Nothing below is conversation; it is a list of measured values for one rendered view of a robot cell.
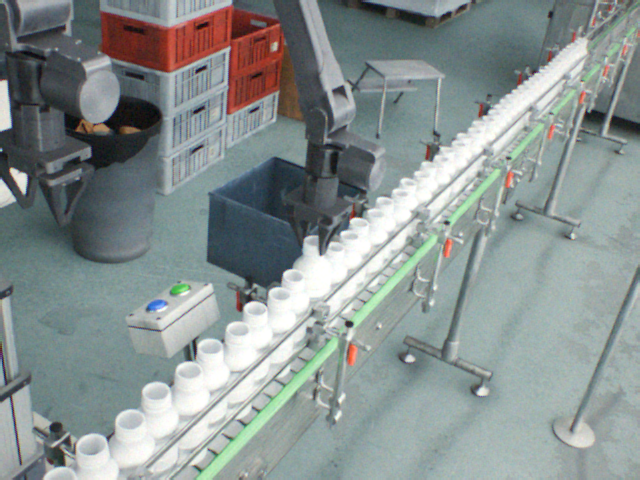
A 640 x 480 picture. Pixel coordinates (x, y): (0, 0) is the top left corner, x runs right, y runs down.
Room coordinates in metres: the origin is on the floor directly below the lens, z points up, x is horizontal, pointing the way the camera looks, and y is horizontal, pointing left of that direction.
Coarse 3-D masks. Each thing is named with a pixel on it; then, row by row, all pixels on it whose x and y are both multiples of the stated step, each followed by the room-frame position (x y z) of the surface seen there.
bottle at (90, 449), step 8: (80, 440) 0.60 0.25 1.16; (88, 440) 0.61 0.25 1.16; (96, 440) 0.61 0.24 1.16; (104, 440) 0.61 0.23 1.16; (80, 448) 0.60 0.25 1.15; (88, 448) 0.61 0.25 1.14; (96, 448) 0.61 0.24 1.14; (104, 448) 0.59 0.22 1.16; (80, 456) 0.58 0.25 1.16; (88, 456) 0.58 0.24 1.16; (96, 456) 0.58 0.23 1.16; (104, 456) 0.59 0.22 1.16; (72, 464) 0.60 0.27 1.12; (80, 464) 0.58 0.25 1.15; (88, 464) 0.58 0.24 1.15; (96, 464) 0.58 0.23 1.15; (104, 464) 0.59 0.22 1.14; (112, 464) 0.60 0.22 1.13; (80, 472) 0.58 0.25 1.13; (88, 472) 0.58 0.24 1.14; (96, 472) 0.58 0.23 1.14; (104, 472) 0.59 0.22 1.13; (112, 472) 0.59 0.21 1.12
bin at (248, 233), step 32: (224, 192) 1.72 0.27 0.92; (256, 192) 1.86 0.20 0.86; (288, 192) 1.91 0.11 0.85; (352, 192) 1.82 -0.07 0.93; (224, 224) 1.64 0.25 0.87; (256, 224) 1.59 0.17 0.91; (288, 224) 1.55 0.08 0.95; (224, 256) 1.63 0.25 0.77; (256, 256) 1.59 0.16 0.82; (288, 256) 1.55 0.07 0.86
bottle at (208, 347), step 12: (204, 348) 0.82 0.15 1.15; (216, 348) 0.82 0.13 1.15; (204, 360) 0.79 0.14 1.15; (216, 360) 0.79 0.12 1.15; (204, 372) 0.79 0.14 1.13; (216, 372) 0.79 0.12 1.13; (228, 372) 0.81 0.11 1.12; (204, 384) 0.77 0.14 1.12; (216, 384) 0.78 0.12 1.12; (216, 396) 0.78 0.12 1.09; (216, 408) 0.78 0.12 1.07; (216, 420) 0.78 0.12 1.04
